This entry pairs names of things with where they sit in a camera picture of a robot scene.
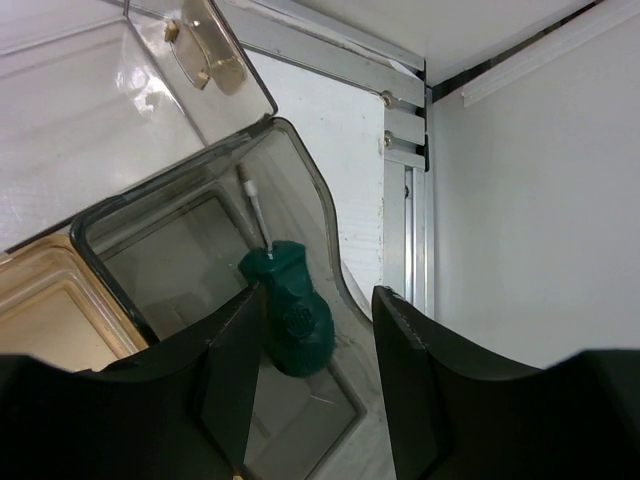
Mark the aluminium frame rail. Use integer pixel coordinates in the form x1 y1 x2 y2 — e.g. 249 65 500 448
221 1 431 309

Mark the green handled screwdriver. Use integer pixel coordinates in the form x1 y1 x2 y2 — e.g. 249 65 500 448
236 164 335 378

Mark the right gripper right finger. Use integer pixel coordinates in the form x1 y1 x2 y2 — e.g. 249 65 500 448
372 286 639 479

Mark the clear plastic organizer container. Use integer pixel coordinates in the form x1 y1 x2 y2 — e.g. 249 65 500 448
1 1 394 479

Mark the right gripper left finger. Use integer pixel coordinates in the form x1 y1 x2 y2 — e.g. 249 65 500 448
1 286 265 479

